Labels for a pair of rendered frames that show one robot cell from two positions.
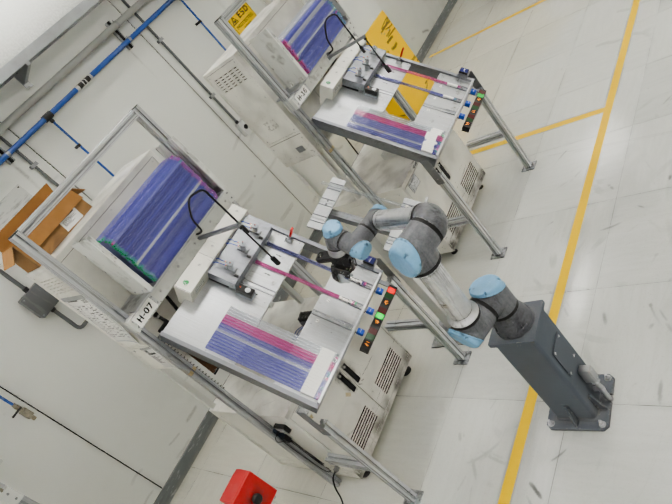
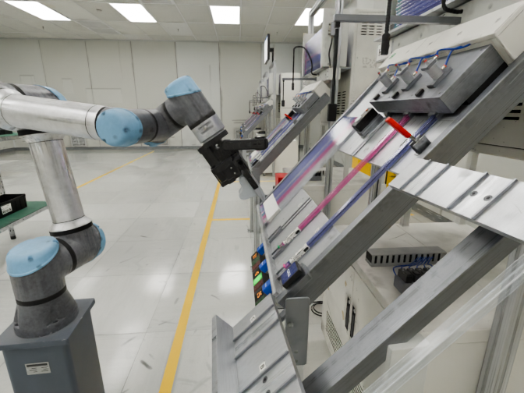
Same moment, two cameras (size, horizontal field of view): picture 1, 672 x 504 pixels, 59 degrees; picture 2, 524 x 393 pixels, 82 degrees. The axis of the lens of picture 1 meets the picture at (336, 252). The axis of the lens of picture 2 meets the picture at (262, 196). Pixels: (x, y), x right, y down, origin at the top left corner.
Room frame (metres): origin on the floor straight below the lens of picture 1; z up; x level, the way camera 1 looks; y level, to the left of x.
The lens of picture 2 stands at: (2.55, -0.60, 1.12)
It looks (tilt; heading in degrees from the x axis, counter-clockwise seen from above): 16 degrees down; 121
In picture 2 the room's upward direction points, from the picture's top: straight up
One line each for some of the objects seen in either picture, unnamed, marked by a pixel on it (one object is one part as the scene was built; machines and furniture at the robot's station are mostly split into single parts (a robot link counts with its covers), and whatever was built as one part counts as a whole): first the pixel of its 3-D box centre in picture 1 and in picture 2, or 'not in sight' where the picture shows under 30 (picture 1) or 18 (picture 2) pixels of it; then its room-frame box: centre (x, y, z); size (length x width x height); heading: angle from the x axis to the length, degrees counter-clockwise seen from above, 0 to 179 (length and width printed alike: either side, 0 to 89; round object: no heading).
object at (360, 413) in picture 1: (316, 385); (430, 331); (2.60, 0.56, 0.31); 0.70 x 0.65 x 0.62; 126
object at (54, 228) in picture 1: (63, 203); not in sight; (2.71, 0.71, 1.82); 0.68 x 0.30 x 0.20; 126
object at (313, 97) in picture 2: not in sight; (306, 171); (1.61, 1.62, 0.66); 1.01 x 0.73 x 1.31; 36
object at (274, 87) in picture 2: not in sight; (277, 120); (-0.16, 4.37, 0.95); 1.36 x 0.82 x 1.90; 36
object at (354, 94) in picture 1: (402, 148); not in sight; (3.31, -0.73, 0.65); 1.01 x 0.73 x 1.29; 36
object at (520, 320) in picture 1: (508, 314); (44, 304); (1.65, -0.29, 0.60); 0.15 x 0.15 x 0.10
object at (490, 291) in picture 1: (491, 296); (38, 265); (1.65, -0.29, 0.72); 0.13 x 0.12 x 0.14; 108
